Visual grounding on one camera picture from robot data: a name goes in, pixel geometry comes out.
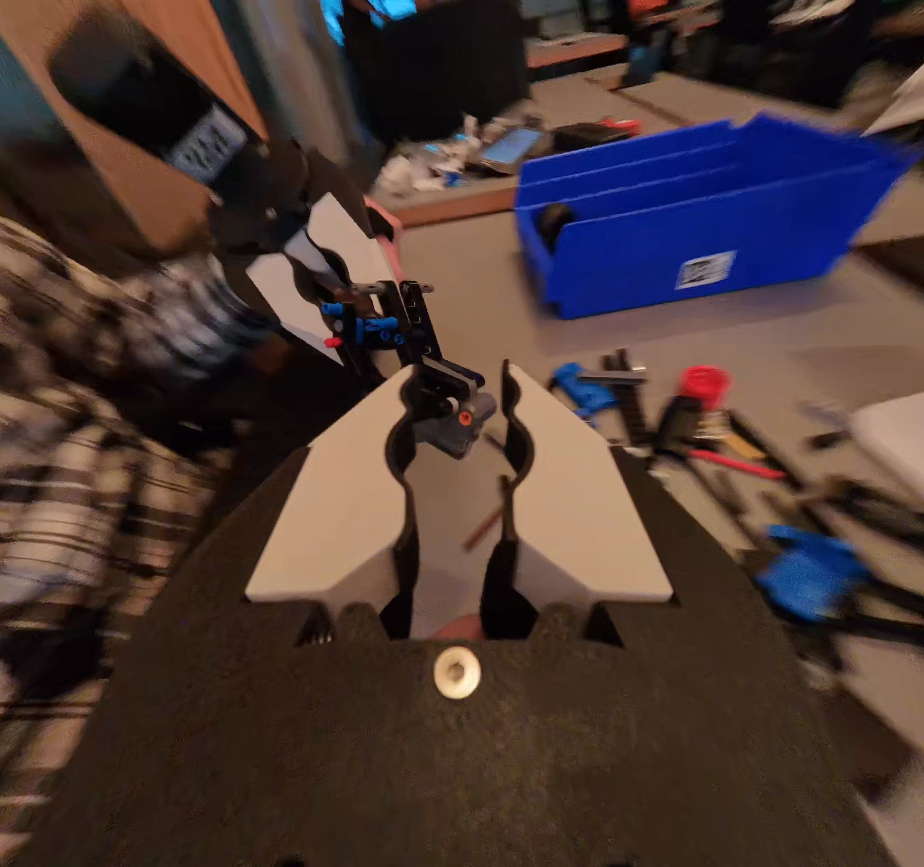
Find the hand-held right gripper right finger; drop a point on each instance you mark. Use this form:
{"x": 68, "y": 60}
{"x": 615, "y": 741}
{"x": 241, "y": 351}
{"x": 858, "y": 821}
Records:
{"x": 585, "y": 520}

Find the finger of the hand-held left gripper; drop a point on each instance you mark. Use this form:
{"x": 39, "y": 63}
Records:
{"x": 289, "y": 296}
{"x": 350, "y": 246}

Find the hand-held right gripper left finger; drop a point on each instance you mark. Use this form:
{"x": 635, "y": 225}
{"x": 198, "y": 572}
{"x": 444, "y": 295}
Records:
{"x": 332, "y": 520}

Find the toy brick motor assembly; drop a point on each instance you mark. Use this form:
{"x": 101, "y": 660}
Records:
{"x": 455, "y": 419}

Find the person's left forearm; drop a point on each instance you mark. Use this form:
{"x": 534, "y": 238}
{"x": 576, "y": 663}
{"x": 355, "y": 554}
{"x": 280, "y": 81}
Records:
{"x": 209, "y": 318}

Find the grey desk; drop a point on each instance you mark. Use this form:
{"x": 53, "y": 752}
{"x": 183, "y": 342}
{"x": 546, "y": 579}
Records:
{"x": 722, "y": 347}

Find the person's left hand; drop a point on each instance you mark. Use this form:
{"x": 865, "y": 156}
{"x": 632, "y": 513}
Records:
{"x": 386, "y": 224}

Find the brown toy axle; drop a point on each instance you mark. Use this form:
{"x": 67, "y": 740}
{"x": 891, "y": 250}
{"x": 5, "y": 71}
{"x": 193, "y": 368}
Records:
{"x": 483, "y": 526}

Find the black dimpled mat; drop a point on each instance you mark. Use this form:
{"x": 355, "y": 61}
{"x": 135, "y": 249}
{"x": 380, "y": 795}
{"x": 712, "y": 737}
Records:
{"x": 289, "y": 412}

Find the blue curved toy panel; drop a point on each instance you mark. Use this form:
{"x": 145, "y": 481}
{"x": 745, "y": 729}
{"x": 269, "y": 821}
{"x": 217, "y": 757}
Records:
{"x": 581, "y": 390}

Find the black toy cylinder piece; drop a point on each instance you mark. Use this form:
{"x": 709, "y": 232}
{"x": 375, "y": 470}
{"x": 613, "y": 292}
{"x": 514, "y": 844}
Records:
{"x": 675, "y": 423}

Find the dark grey toy beam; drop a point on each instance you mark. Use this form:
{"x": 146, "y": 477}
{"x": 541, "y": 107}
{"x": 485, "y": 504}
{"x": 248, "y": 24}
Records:
{"x": 613, "y": 377}

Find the white toy connector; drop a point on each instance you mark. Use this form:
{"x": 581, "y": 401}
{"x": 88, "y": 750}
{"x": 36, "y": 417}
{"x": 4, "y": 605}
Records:
{"x": 713, "y": 426}

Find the red toy axle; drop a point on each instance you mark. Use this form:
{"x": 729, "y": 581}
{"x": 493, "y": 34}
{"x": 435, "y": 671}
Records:
{"x": 736, "y": 464}

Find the yellow toy axle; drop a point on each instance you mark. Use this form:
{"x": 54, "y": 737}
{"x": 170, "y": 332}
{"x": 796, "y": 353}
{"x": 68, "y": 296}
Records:
{"x": 747, "y": 447}

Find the red toy wheel hub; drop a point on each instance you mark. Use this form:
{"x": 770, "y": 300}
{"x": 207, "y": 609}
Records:
{"x": 704, "y": 384}

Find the grey tablet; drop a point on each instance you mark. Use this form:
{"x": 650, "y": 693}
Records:
{"x": 512, "y": 146}

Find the long black toy beam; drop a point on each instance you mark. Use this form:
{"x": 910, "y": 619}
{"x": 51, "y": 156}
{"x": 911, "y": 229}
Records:
{"x": 765, "y": 448}

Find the black toy tyre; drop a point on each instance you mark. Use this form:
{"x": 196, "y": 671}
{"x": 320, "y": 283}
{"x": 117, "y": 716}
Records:
{"x": 556, "y": 224}

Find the small black toy pin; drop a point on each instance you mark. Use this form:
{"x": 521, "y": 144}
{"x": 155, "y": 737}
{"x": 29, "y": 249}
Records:
{"x": 826, "y": 440}

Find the person's plaid shirt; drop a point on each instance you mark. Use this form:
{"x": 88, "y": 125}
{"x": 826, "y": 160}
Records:
{"x": 72, "y": 484}

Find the black pouch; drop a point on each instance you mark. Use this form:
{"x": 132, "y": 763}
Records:
{"x": 592, "y": 136}

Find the wooden-edged table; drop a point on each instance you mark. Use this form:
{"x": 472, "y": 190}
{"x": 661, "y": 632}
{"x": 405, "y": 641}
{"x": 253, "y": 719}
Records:
{"x": 577, "y": 98}

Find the blue storage bin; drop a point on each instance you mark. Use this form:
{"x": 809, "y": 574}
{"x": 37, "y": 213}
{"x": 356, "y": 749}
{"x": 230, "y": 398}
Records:
{"x": 686, "y": 231}

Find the black angled toy beam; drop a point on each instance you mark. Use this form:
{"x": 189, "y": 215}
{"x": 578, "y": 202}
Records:
{"x": 884, "y": 611}

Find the white book stand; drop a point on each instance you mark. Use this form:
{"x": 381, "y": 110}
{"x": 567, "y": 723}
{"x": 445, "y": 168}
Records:
{"x": 891, "y": 441}

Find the small blue box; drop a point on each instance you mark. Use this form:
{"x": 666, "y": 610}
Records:
{"x": 645, "y": 65}

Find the black toy frame piece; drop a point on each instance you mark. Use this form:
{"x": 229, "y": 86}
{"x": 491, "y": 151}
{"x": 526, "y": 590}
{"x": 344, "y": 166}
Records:
{"x": 881, "y": 509}

